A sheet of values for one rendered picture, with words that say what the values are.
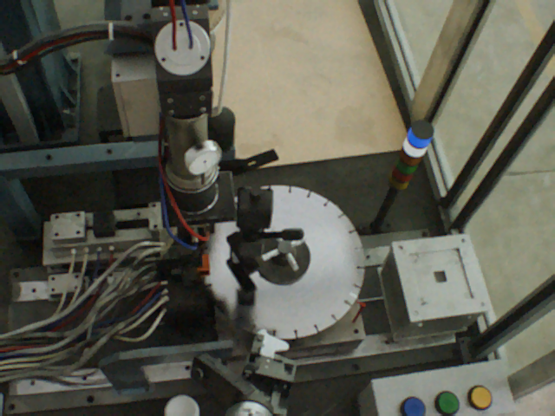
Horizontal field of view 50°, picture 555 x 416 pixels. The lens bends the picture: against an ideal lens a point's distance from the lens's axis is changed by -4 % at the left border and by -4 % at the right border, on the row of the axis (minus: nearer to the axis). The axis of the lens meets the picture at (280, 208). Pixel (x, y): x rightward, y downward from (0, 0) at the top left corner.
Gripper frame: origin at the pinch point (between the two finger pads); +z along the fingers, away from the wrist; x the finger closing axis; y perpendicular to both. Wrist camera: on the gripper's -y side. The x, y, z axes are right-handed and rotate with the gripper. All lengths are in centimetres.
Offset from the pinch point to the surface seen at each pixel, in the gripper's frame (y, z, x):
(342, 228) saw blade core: 10.8, 26.0, 11.6
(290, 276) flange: 2.9, 14.4, 4.6
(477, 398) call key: 44.3, 6.1, -6.9
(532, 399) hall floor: 98, 82, -64
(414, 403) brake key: 32.1, 3.0, -9.2
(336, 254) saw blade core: 10.6, 21.0, 8.1
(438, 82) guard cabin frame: 26, 61, 38
